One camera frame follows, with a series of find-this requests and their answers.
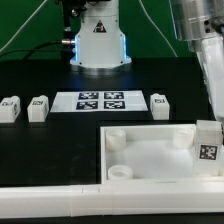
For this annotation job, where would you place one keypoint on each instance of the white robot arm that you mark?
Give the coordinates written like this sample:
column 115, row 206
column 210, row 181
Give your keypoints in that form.
column 100, row 45

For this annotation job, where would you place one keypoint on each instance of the white sheet with tags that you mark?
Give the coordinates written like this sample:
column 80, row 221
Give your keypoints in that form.
column 99, row 101

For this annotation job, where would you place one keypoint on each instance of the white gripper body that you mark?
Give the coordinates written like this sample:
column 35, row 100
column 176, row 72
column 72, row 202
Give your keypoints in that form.
column 211, row 59

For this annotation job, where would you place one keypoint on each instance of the white square tabletop tray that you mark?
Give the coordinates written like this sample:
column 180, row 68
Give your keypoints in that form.
column 151, row 152

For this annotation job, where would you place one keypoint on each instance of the white L-shaped obstacle fence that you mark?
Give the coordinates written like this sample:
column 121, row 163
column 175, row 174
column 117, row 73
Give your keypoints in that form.
column 113, row 198

